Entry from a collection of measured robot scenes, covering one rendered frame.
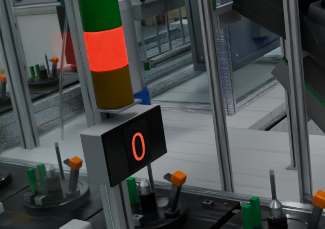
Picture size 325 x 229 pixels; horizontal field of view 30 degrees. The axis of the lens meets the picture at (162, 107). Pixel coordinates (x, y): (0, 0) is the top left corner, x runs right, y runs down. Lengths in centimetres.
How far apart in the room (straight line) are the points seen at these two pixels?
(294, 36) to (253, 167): 57
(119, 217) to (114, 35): 26
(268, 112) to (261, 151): 33
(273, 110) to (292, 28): 96
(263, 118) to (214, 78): 80
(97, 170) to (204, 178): 78
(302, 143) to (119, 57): 47
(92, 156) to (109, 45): 14
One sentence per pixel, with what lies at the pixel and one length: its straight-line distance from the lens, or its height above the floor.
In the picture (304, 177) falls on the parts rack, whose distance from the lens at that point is 115.
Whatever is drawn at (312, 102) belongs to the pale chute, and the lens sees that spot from 112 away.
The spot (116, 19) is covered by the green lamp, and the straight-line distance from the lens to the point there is 76.
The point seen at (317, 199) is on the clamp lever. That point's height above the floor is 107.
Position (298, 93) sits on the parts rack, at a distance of 109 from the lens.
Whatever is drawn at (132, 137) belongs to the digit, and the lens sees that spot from 79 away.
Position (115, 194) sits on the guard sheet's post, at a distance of 84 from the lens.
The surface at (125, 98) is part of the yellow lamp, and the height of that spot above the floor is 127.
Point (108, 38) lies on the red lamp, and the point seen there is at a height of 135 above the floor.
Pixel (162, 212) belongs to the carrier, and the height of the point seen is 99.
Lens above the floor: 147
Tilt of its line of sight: 16 degrees down
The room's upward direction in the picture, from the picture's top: 8 degrees counter-clockwise
